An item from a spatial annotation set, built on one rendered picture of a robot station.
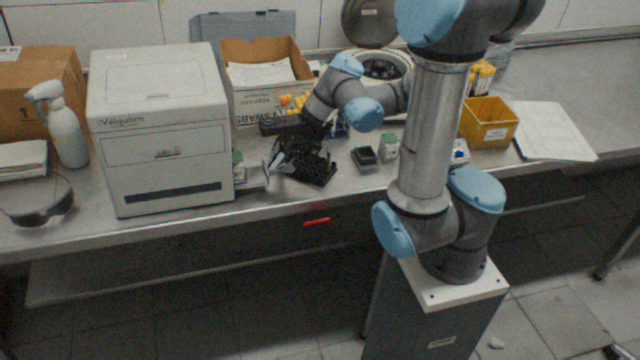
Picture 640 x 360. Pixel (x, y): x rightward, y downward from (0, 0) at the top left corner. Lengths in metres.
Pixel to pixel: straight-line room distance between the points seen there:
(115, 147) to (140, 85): 0.14
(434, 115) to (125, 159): 0.66
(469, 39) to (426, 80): 0.09
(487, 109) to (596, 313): 1.19
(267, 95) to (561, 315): 1.60
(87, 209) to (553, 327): 1.85
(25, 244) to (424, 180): 0.88
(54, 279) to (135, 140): 1.00
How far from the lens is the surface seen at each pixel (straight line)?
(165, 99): 1.05
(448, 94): 0.76
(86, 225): 1.24
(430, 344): 1.22
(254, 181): 1.21
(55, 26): 1.67
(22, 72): 1.48
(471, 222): 0.96
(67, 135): 1.33
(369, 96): 1.03
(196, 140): 1.08
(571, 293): 2.48
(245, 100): 1.39
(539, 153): 1.56
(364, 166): 1.32
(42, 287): 1.97
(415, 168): 0.82
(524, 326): 2.26
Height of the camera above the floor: 1.74
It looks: 42 degrees down
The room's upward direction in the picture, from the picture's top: 5 degrees clockwise
